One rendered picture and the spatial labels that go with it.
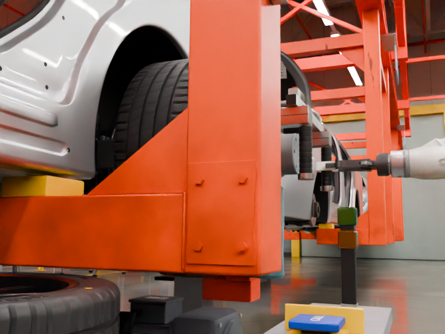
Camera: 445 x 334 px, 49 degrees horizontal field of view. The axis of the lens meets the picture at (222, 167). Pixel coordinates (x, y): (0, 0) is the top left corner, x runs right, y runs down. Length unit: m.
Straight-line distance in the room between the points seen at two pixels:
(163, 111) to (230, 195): 0.48
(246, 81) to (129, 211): 0.36
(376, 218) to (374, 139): 0.80
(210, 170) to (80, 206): 0.32
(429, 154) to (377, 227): 3.52
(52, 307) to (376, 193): 4.56
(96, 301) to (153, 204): 0.29
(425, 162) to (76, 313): 1.16
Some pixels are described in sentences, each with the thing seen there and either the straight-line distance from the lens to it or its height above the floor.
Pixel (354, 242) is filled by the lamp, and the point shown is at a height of 0.59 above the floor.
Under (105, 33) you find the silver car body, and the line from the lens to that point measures 1.46.
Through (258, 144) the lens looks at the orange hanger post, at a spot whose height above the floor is 0.77.
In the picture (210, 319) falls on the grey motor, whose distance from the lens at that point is 1.19.
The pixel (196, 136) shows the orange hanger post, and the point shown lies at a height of 0.79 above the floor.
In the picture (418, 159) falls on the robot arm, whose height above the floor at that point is 0.83.
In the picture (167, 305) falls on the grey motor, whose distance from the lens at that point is 1.29.
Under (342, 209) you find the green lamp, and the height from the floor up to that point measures 0.65.
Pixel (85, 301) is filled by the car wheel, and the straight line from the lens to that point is 0.79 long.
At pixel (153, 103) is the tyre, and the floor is 0.96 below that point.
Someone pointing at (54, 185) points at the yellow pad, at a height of 0.71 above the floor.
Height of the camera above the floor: 0.60
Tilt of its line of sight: 8 degrees up
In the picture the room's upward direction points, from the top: 1 degrees clockwise
